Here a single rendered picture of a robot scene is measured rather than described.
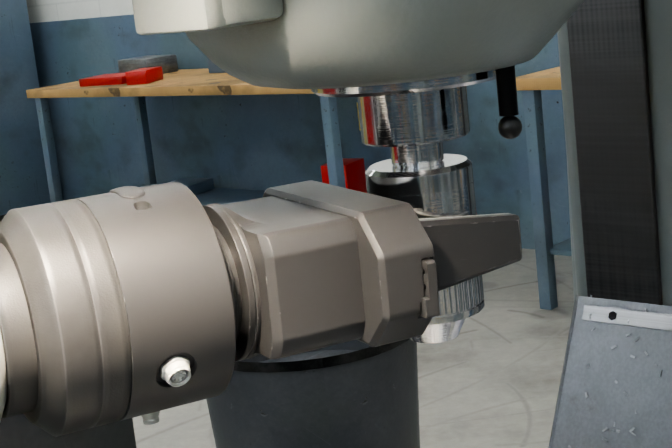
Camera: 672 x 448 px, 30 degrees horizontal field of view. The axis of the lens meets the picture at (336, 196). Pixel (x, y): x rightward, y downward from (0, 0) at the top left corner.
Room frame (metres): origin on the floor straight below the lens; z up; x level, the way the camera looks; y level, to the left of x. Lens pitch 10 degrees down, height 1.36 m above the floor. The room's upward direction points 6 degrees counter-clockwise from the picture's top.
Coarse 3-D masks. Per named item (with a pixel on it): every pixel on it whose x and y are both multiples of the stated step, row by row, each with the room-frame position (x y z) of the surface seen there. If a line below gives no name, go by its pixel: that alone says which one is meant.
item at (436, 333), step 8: (464, 320) 0.54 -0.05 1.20; (432, 328) 0.53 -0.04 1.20; (440, 328) 0.53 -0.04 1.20; (448, 328) 0.53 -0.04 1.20; (456, 328) 0.53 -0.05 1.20; (424, 336) 0.53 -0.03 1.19; (432, 336) 0.53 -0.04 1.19; (440, 336) 0.53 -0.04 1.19; (448, 336) 0.53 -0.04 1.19; (456, 336) 0.53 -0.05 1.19
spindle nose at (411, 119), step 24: (384, 96) 0.52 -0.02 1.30; (408, 96) 0.52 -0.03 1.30; (432, 96) 0.52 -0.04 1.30; (456, 96) 0.53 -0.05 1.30; (360, 120) 0.54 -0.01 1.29; (384, 120) 0.52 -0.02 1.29; (408, 120) 0.52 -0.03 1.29; (432, 120) 0.52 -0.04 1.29; (456, 120) 0.52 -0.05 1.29; (384, 144) 0.52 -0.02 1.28; (408, 144) 0.52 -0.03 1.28
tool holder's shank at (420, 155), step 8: (432, 144) 0.53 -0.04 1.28; (440, 144) 0.54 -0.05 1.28; (392, 152) 0.54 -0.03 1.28; (400, 152) 0.53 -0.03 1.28; (408, 152) 0.53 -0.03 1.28; (416, 152) 0.53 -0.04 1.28; (424, 152) 0.53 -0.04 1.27; (432, 152) 0.53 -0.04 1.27; (440, 152) 0.54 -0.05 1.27; (392, 160) 0.54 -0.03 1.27; (400, 160) 0.53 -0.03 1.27; (408, 160) 0.53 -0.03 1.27; (416, 160) 0.53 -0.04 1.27; (424, 160) 0.53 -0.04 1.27; (432, 160) 0.53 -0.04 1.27; (440, 160) 0.53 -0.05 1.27
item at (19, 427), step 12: (12, 420) 0.73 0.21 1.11; (24, 420) 0.73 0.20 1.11; (132, 420) 0.80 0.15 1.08; (0, 432) 0.72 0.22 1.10; (12, 432) 0.73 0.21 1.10; (24, 432) 0.73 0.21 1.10; (36, 432) 0.74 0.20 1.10; (84, 432) 0.77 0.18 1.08; (96, 432) 0.77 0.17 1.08; (108, 432) 0.78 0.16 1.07; (120, 432) 0.79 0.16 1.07; (132, 432) 0.79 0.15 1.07; (0, 444) 0.72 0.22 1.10; (12, 444) 0.72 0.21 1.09; (24, 444) 0.73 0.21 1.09; (36, 444) 0.74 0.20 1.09; (48, 444) 0.74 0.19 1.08; (60, 444) 0.75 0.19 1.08; (72, 444) 0.76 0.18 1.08; (84, 444) 0.76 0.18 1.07; (96, 444) 0.77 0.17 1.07; (108, 444) 0.78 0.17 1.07; (120, 444) 0.79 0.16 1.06; (132, 444) 0.79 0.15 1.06
